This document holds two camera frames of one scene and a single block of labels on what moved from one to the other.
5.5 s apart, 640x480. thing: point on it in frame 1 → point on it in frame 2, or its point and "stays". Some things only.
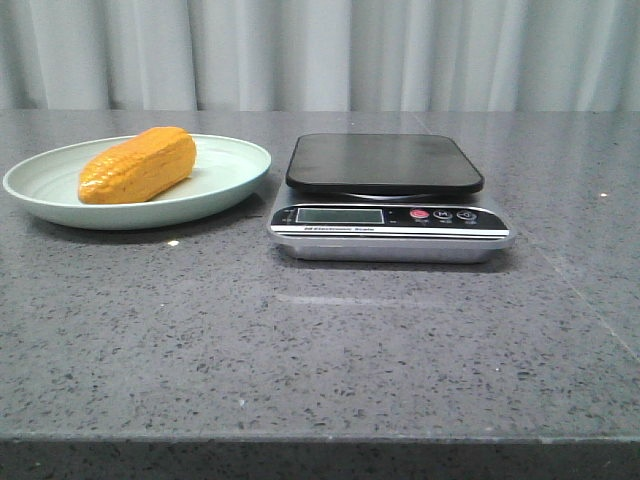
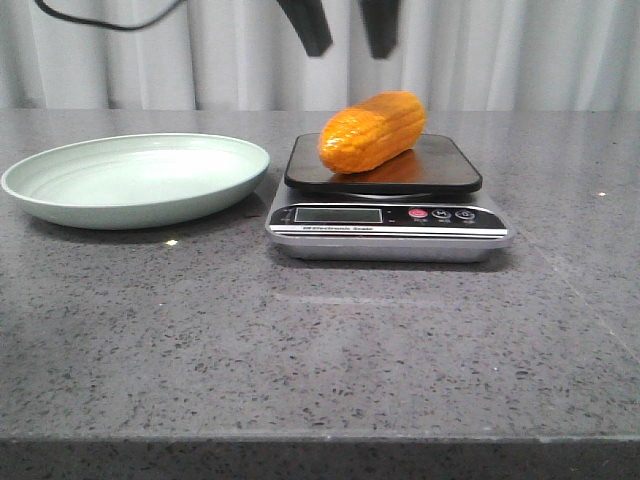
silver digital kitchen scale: x=392 y=198 stays
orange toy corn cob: x=139 y=168 → x=358 y=138
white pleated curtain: x=320 y=55 stays
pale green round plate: x=225 y=174 stays
